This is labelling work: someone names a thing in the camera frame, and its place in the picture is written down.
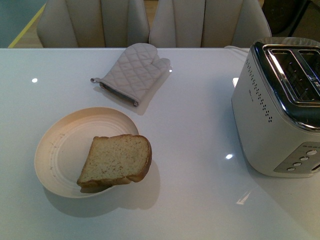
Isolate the slice of brown bread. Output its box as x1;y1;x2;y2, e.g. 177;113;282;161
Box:
76;134;152;189

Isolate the grey quilted oven mitt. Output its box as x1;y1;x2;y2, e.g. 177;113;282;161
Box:
90;43;171;107

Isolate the black appliance at right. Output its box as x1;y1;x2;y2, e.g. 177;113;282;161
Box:
262;0;320;41

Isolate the white two-slot toaster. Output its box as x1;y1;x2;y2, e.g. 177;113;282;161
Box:
231;37;320;178

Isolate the left beige upholstered chair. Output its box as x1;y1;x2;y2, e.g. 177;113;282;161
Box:
37;0;150;48

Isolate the beige upholstered chair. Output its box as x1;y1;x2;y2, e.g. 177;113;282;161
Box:
37;0;150;48
149;0;272;48

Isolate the beige round plate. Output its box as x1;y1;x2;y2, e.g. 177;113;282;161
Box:
34;107;139;198

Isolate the right beige upholstered chair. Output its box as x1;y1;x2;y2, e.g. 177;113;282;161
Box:
149;0;272;48

